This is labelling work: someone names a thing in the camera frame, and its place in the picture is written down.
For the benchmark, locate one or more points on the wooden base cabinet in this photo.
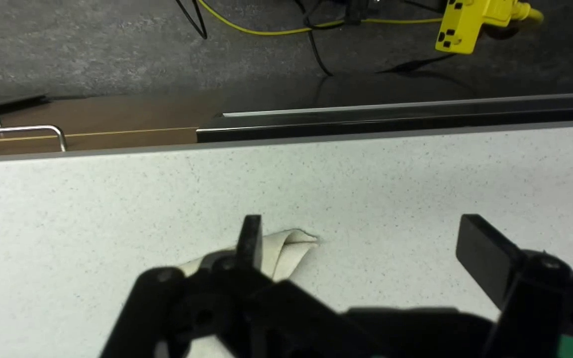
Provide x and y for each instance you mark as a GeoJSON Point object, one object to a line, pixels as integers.
{"type": "Point", "coordinates": [120, 122]}

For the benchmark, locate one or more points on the beige cloth towel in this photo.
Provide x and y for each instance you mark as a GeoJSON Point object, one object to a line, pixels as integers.
{"type": "Point", "coordinates": [289, 255]}

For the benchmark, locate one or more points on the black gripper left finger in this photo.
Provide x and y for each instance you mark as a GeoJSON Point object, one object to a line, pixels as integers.
{"type": "Point", "coordinates": [233, 299]}

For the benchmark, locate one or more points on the yellow plastic clamp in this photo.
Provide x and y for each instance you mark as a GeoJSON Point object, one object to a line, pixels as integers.
{"type": "Point", "coordinates": [462, 26]}

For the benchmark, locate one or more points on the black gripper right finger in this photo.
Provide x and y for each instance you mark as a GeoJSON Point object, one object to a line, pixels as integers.
{"type": "Point", "coordinates": [537, 299]}

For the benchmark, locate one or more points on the black dishwasher front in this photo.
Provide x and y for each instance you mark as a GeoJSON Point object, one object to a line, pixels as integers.
{"type": "Point", "coordinates": [398, 122]}

